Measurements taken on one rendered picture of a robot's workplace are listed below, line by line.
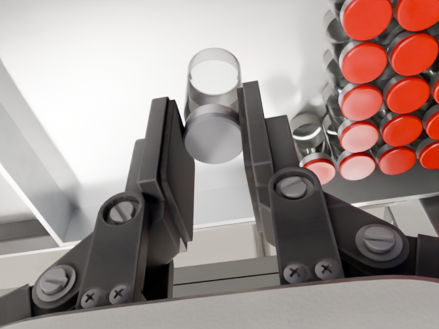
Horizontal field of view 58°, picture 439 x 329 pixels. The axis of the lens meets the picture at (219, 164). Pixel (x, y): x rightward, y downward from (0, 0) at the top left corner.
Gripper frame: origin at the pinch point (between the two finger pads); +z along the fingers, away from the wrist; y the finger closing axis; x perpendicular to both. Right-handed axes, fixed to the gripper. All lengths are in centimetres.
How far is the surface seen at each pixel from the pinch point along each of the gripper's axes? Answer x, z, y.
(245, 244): -146, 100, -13
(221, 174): -12.2, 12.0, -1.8
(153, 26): -0.3, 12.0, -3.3
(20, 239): -14.3, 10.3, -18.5
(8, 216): -13.6, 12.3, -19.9
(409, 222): -17.6, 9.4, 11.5
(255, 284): -92, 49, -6
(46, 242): -15.1, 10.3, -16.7
